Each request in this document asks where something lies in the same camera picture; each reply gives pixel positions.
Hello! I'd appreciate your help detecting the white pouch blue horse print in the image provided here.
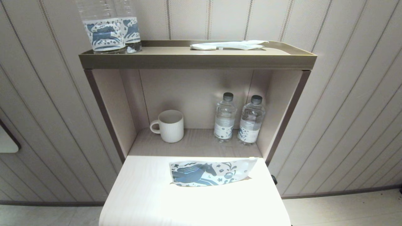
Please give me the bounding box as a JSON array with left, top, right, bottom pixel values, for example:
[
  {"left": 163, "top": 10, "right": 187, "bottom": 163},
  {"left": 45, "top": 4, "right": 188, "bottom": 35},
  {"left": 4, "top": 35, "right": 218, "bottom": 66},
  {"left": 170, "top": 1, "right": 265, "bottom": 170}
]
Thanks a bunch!
[{"left": 169, "top": 157, "right": 259, "bottom": 187}]

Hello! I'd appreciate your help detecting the small capped water bottle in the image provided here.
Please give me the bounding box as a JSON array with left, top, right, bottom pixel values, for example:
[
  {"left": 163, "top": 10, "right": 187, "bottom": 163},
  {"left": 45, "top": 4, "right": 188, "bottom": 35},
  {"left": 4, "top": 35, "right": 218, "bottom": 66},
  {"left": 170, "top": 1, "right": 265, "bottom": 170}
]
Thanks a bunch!
[
  {"left": 214, "top": 92, "right": 237, "bottom": 143},
  {"left": 237, "top": 95, "right": 266, "bottom": 146}
]

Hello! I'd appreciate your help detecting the white ribbed mug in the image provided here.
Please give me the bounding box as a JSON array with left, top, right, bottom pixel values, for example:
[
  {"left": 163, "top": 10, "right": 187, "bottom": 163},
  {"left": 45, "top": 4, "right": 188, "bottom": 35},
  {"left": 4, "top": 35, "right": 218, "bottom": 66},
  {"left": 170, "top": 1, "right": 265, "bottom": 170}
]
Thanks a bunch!
[{"left": 150, "top": 110, "right": 185, "bottom": 143}]

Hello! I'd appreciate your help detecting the beige wooden shelf unit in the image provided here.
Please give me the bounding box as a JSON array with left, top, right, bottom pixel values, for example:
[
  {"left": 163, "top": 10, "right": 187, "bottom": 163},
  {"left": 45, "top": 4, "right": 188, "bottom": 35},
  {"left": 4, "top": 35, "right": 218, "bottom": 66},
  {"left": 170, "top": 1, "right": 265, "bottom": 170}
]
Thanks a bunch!
[{"left": 79, "top": 40, "right": 318, "bottom": 226}]

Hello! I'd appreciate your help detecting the white folded sachet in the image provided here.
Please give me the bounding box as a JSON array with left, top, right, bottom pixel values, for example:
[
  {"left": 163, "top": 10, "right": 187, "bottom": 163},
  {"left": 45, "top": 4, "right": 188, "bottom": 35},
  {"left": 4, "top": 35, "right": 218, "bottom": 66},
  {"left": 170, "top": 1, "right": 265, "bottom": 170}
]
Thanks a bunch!
[{"left": 190, "top": 44, "right": 217, "bottom": 51}]

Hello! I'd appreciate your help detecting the white packet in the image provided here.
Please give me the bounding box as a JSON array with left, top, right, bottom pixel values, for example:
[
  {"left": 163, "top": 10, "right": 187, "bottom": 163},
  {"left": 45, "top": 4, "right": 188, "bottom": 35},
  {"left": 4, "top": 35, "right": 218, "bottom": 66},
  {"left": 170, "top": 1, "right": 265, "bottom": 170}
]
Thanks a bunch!
[{"left": 216, "top": 40, "right": 269, "bottom": 51}]

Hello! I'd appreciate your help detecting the large horse-label water bottle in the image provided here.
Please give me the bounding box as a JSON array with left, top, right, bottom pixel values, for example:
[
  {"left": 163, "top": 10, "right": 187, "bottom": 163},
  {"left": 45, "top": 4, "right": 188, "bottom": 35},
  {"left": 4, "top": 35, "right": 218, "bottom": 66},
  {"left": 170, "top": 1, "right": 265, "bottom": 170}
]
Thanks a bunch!
[
  {"left": 114, "top": 0, "right": 142, "bottom": 53},
  {"left": 75, "top": 0, "right": 127, "bottom": 54}
]

